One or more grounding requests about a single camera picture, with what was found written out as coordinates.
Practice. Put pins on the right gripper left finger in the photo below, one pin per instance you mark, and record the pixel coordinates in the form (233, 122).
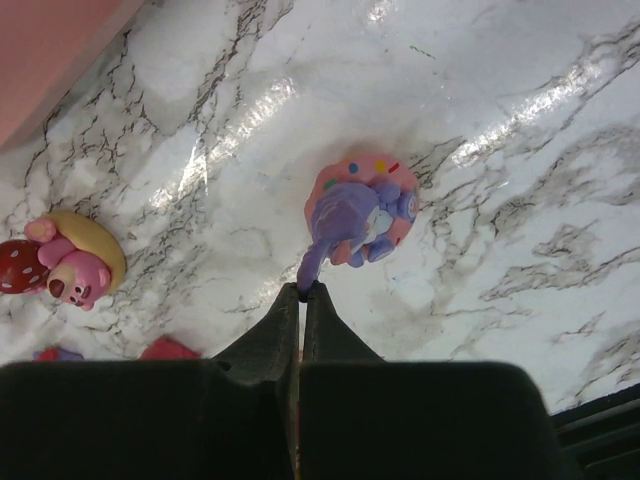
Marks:
(230, 416)

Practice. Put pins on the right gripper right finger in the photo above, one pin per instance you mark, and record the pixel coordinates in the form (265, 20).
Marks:
(366, 418)

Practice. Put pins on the purple bunny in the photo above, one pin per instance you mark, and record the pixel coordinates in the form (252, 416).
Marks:
(359, 210)

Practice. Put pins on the pink three-tier shelf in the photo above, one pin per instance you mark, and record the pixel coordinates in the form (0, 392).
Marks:
(45, 47)

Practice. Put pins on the pink bear figure toy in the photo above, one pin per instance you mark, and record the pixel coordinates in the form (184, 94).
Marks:
(163, 348)

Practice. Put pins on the strawberry pink bear donut toy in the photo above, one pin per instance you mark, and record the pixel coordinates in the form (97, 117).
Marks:
(70, 256)

